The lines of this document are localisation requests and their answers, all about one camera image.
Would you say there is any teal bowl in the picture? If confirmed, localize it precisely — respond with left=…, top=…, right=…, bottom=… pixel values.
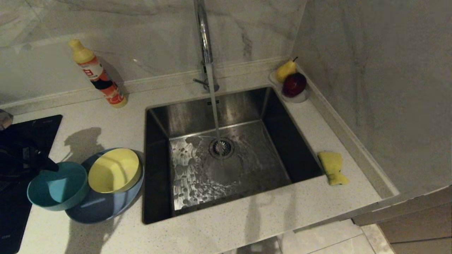
left=27, top=162, right=90, bottom=212

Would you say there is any orange white dish soap bottle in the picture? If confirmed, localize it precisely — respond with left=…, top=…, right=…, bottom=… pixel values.
left=69, top=39, right=128, bottom=109

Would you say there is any chrome kitchen faucet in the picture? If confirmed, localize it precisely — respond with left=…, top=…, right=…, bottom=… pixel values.
left=193, top=0, right=220, bottom=93

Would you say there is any yellow sponge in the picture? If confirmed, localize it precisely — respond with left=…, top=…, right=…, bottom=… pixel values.
left=317, top=151, right=349, bottom=186

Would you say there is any stainless steel sink basin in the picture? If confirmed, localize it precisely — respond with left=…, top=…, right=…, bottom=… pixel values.
left=142, top=86, right=325, bottom=225

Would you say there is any black induction cooktop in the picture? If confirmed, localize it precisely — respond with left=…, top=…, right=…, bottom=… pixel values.
left=0, top=114, right=63, bottom=254

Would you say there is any yellow bowl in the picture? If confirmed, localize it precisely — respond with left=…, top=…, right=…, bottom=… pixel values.
left=88, top=148, right=142, bottom=194

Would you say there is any blue plate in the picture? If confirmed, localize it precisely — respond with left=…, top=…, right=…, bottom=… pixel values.
left=66, top=148, right=145, bottom=224

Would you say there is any round metal drain strainer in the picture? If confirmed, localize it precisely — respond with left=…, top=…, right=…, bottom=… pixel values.
left=209, top=137, right=235, bottom=160

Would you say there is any running water stream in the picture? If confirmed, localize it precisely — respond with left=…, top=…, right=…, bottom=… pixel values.
left=206, top=62, right=223, bottom=150

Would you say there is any yellow pear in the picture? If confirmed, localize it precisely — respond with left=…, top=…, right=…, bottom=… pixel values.
left=276, top=56, right=298, bottom=83

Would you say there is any dark red apple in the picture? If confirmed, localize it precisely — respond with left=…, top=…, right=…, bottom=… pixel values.
left=282, top=72, right=307, bottom=98

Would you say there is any small white fruit dish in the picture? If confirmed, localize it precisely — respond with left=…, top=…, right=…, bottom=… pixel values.
left=269, top=71, right=309, bottom=103

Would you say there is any wooden cabinet front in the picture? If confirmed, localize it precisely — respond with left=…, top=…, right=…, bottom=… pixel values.
left=352, top=186, right=452, bottom=254

